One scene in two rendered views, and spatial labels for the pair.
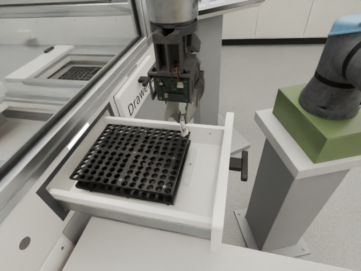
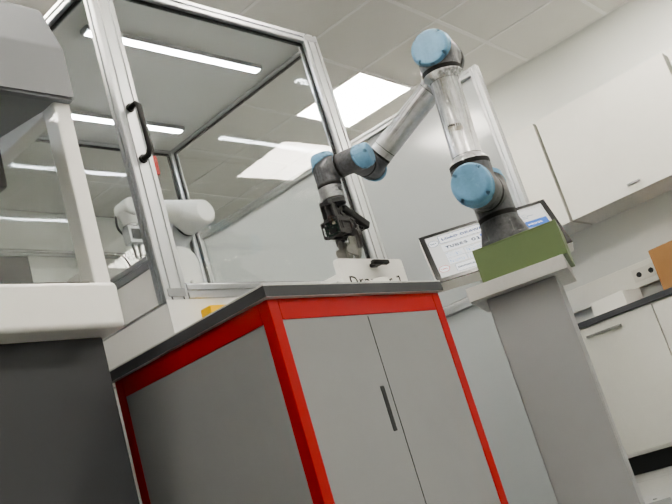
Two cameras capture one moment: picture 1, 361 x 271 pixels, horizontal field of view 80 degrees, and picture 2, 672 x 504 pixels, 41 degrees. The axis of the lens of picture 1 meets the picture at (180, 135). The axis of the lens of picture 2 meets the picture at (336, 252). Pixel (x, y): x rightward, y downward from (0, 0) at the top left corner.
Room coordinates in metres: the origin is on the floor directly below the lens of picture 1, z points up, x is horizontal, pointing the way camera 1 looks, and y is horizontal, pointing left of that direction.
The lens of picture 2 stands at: (-2.06, -0.91, 0.30)
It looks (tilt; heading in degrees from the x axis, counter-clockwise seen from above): 15 degrees up; 21
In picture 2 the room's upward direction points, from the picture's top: 17 degrees counter-clockwise
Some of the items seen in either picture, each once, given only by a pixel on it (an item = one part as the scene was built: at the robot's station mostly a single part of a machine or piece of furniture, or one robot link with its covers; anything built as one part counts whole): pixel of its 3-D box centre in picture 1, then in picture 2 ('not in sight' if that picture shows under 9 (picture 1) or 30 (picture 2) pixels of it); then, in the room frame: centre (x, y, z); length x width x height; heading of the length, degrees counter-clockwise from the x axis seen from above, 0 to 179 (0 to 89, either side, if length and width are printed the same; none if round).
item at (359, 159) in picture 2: not in sight; (356, 160); (0.37, -0.11, 1.25); 0.11 x 0.11 x 0.08; 0
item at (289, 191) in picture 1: (286, 193); (567, 407); (0.49, -0.43, 0.38); 0.30 x 0.30 x 0.76; 6
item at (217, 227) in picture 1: (223, 172); (373, 277); (0.28, -0.08, 0.87); 0.29 x 0.02 x 0.11; 162
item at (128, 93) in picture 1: (138, 87); not in sight; (0.68, 0.13, 0.87); 0.29 x 0.02 x 0.11; 162
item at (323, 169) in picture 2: not in sight; (326, 170); (0.36, -0.01, 1.26); 0.09 x 0.08 x 0.11; 90
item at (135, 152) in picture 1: (137, 162); not in sight; (0.34, 0.11, 0.87); 0.22 x 0.18 x 0.06; 72
